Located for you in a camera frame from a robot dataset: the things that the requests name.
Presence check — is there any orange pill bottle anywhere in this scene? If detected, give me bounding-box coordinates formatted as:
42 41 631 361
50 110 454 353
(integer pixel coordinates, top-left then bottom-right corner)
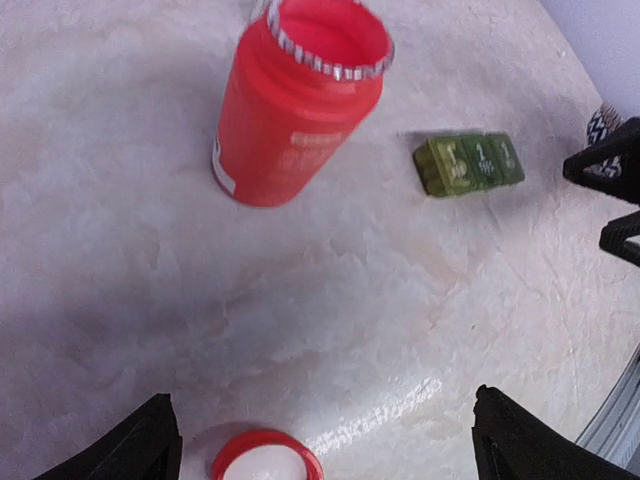
212 1 394 207

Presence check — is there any orange bottle cap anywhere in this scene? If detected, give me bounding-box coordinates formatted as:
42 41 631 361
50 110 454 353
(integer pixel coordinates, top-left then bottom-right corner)
211 429 324 480

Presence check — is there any green weekly pill organizer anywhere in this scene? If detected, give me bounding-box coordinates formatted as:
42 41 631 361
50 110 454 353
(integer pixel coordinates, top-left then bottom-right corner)
412 132 525 198

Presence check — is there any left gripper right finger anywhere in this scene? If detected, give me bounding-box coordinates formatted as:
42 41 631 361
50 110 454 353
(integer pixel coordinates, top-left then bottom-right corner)
472 385 635 480

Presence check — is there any red patterned bowl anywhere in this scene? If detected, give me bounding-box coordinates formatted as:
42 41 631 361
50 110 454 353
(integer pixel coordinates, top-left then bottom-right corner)
583 103 623 180

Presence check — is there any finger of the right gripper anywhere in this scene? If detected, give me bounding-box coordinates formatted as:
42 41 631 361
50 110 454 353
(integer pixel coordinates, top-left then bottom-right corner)
599 211 640 267
562 117 639 205

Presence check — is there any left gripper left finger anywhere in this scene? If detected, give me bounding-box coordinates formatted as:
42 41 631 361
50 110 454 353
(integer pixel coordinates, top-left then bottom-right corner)
38 394 183 480

